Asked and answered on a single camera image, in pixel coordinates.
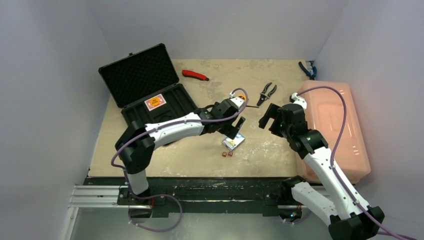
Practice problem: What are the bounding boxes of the blue playing card deck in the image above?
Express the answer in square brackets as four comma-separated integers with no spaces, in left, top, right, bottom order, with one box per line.
[221,133,246,152]

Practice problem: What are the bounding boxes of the red playing card deck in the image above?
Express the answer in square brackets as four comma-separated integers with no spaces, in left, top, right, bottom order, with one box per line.
[143,93,167,112]

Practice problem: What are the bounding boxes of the orange big blind button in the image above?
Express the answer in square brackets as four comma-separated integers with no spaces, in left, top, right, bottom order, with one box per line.
[149,96,162,107]

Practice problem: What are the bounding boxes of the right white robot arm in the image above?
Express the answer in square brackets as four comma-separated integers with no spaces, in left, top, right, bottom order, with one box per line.
[259,103,385,240]

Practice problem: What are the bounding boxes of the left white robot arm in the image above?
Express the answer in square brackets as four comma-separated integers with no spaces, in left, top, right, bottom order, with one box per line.
[114,97,246,205]

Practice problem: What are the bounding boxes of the black poker set case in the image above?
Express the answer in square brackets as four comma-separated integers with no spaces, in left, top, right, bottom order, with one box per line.
[98,43,197,125]

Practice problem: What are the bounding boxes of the yellow tape measure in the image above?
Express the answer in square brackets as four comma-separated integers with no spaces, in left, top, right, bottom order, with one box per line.
[237,94,259,108]

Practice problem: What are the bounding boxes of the pink translucent plastic bin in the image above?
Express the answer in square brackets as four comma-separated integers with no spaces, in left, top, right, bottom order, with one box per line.
[299,80,371,184]

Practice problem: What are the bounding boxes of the red utility knife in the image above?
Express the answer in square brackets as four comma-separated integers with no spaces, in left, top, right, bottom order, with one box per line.
[181,69,210,82]

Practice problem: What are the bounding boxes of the black handled pliers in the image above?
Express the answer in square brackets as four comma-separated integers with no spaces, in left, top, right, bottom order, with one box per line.
[256,82,277,107]

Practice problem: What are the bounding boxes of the blue handled pliers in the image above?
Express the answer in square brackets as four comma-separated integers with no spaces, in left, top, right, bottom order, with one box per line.
[298,61,317,80]

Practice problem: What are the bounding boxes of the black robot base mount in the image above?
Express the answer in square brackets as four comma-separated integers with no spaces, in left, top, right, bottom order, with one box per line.
[116,176,307,220]

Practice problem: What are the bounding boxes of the aluminium rail frame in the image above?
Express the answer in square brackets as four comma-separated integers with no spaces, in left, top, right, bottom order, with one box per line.
[58,185,151,240]

